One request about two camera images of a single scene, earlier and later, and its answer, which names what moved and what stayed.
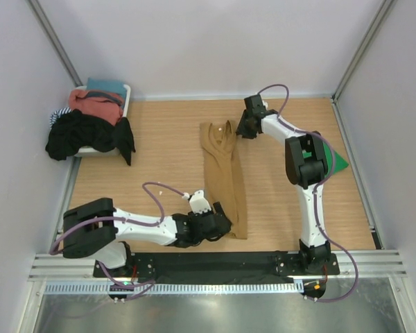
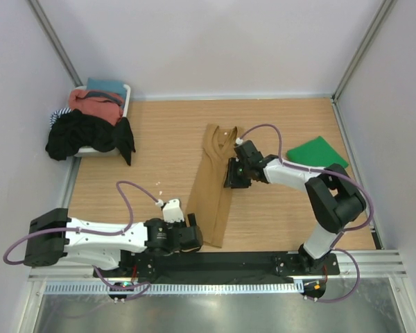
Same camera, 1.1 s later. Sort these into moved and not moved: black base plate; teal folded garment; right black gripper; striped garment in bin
Moved: right black gripper
Not moved: striped garment in bin; black base plate; teal folded garment
